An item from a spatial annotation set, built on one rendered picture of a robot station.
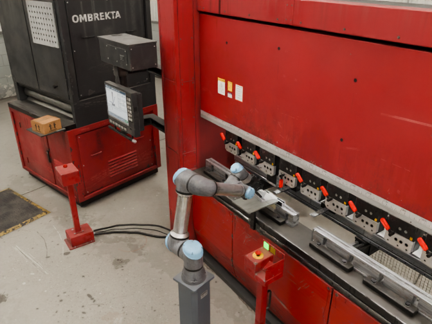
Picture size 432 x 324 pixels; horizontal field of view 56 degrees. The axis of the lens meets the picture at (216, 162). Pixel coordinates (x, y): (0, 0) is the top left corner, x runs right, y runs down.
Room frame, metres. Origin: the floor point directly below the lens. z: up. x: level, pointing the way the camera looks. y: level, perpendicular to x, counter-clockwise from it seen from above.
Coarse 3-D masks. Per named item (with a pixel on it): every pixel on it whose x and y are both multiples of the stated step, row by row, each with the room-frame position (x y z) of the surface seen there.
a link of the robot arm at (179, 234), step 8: (184, 168) 2.09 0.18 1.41; (176, 176) 2.05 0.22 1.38; (184, 176) 2.02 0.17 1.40; (192, 176) 2.00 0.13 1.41; (176, 184) 2.05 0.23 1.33; (184, 184) 1.99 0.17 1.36; (176, 192) 2.03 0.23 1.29; (184, 192) 2.00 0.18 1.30; (184, 200) 2.01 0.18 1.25; (176, 208) 2.02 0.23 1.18; (184, 208) 2.00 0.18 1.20; (176, 216) 2.01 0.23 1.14; (184, 216) 2.00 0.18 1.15; (176, 224) 2.00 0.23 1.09; (184, 224) 2.00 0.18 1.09; (176, 232) 1.99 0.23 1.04; (184, 232) 1.99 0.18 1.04; (168, 240) 2.00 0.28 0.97; (176, 240) 1.96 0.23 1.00; (184, 240) 1.97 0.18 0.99; (168, 248) 1.99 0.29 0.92; (176, 248) 1.94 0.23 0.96
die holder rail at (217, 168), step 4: (208, 160) 3.12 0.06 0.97; (212, 160) 3.12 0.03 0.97; (208, 164) 3.10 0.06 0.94; (212, 164) 3.05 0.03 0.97; (216, 164) 3.04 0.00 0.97; (220, 164) 3.04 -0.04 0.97; (212, 168) 3.07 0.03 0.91; (216, 168) 3.01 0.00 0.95; (220, 168) 2.96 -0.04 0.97; (224, 168) 2.97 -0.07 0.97; (228, 168) 2.96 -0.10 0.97; (216, 172) 3.01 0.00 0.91; (220, 172) 2.95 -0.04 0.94; (224, 172) 2.91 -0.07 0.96; (228, 172) 2.89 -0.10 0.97; (220, 176) 2.95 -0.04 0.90; (224, 176) 2.91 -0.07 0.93; (228, 176) 2.87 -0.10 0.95
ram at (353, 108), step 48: (240, 48) 2.75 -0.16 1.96; (288, 48) 2.39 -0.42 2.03; (336, 48) 2.11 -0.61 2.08; (384, 48) 1.89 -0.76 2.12; (288, 96) 2.37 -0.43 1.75; (336, 96) 2.08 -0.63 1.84; (384, 96) 1.85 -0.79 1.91; (288, 144) 2.34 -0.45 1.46; (336, 144) 2.04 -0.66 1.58; (384, 144) 1.82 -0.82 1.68; (384, 192) 1.77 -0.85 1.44
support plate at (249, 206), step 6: (240, 198) 2.45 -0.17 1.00; (252, 198) 2.45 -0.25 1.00; (240, 204) 2.36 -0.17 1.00; (246, 204) 2.36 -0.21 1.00; (252, 204) 2.36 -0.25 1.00; (258, 204) 2.36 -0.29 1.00; (264, 204) 2.36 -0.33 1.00; (270, 204) 2.37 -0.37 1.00; (246, 210) 2.29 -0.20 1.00; (252, 210) 2.29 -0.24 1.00
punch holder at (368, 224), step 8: (360, 200) 1.88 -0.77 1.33; (360, 208) 1.87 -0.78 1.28; (368, 208) 1.83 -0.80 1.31; (376, 208) 1.79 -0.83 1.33; (368, 216) 1.82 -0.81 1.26; (376, 216) 1.79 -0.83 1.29; (384, 216) 1.80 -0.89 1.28; (360, 224) 1.85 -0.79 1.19; (368, 224) 1.81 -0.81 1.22; (376, 224) 1.78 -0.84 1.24; (376, 232) 1.78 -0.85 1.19
